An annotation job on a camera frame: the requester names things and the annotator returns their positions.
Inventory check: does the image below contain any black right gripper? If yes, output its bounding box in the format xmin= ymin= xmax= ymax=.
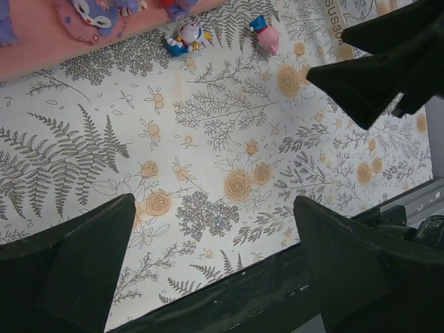
xmin=307 ymin=0 xmax=443 ymax=130

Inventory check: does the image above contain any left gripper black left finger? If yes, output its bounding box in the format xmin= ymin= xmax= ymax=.
xmin=1 ymin=194 xmax=135 ymax=332

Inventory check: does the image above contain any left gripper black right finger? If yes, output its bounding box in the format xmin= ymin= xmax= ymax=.
xmin=293 ymin=196 xmax=443 ymax=332

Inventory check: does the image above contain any pink round duck toy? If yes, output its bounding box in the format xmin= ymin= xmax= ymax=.
xmin=248 ymin=15 xmax=280 ymax=56

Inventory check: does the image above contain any white blue penguin toy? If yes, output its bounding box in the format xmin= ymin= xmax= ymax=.
xmin=164 ymin=22 xmax=212 ymax=57

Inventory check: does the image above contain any purple bunny with red bow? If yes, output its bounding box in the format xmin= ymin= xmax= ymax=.
xmin=159 ymin=0 xmax=200 ymax=22

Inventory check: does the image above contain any purple bunny with strawberry cake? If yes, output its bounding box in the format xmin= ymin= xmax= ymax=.
xmin=0 ymin=0 xmax=18 ymax=46

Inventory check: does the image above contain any pink three-tier wooden shelf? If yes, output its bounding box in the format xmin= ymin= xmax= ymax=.
xmin=1 ymin=0 xmax=226 ymax=81

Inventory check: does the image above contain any metal dish rack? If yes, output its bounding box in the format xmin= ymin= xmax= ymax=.
xmin=318 ymin=0 xmax=413 ymax=61

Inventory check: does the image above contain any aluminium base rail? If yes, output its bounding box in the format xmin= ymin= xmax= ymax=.
xmin=119 ymin=178 xmax=443 ymax=332

